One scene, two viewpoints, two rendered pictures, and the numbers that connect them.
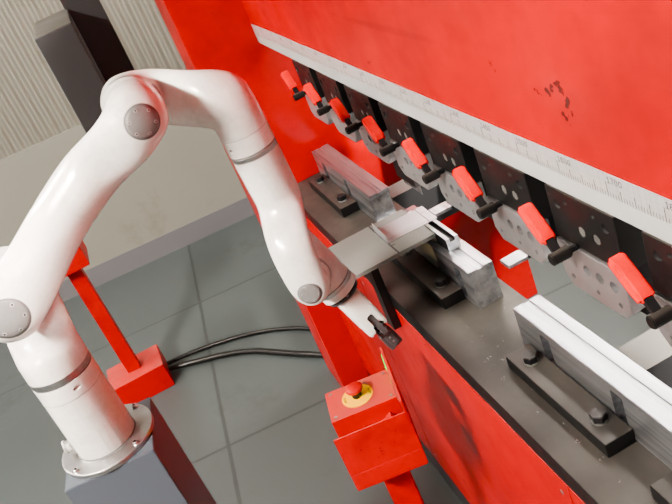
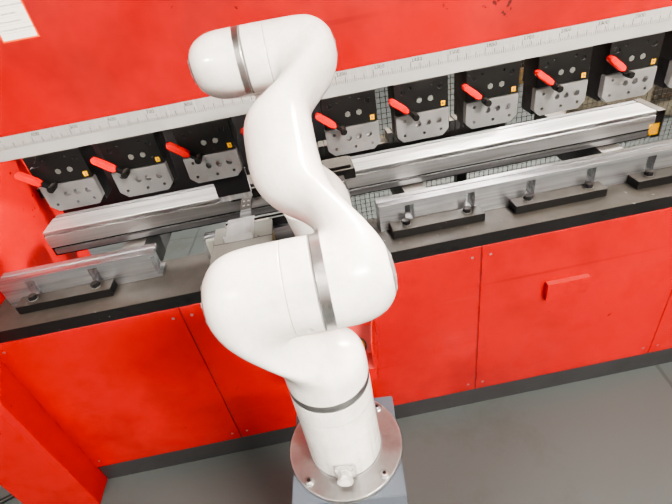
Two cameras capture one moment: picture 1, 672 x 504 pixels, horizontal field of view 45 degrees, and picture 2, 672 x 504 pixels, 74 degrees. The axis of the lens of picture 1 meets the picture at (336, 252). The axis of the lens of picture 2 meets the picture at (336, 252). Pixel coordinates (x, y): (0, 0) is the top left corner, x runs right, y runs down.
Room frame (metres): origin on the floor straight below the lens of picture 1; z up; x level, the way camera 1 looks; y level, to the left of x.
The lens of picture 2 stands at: (1.22, 0.97, 1.71)
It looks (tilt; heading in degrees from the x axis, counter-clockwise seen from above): 36 degrees down; 279
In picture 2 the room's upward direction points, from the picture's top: 11 degrees counter-clockwise
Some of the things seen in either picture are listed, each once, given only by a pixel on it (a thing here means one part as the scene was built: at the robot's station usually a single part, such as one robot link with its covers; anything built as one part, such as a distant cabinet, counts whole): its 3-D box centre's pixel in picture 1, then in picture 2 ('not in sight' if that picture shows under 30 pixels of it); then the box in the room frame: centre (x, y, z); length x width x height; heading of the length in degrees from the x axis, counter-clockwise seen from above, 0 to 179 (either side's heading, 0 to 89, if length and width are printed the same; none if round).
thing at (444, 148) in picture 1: (470, 162); (349, 119); (1.30, -0.28, 1.26); 0.15 x 0.09 x 0.17; 10
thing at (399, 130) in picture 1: (421, 137); not in sight; (1.50, -0.25, 1.26); 0.15 x 0.09 x 0.17; 10
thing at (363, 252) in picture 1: (369, 248); (242, 248); (1.64, -0.07, 1.00); 0.26 x 0.18 x 0.01; 100
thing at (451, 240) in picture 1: (433, 228); (257, 222); (1.63, -0.23, 0.99); 0.20 x 0.03 x 0.03; 10
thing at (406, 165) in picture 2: not in sight; (355, 175); (1.32, -0.57, 0.93); 2.30 x 0.14 x 0.10; 10
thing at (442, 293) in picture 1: (424, 273); not in sight; (1.62, -0.17, 0.89); 0.30 x 0.05 x 0.03; 10
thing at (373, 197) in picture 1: (351, 181); (84, 274); (2.21, -0.13, 0.92); 0.50 x 0.06 x 0.10; 10
